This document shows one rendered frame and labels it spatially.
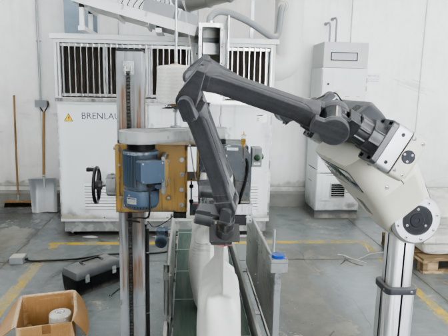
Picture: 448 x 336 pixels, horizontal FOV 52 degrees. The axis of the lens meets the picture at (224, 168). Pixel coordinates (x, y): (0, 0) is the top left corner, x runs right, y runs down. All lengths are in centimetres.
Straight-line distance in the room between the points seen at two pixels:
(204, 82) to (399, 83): 566
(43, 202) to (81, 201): 125
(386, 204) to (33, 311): 253
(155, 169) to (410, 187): 96
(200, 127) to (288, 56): 402
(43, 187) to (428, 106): 519
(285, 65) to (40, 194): 341
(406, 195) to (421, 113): 543
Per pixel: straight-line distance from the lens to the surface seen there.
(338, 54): 580
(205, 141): 128
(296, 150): 633
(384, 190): 141
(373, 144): 121
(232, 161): 211
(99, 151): 493
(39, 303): 337
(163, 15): 458
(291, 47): 524
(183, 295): 284
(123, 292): 238
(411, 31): 682
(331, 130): 118
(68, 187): 507
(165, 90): 189
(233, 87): 118
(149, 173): 186
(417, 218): 158
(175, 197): 214
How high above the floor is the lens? 160
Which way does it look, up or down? 10 degrees down
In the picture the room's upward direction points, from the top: 1 degrees clockwise
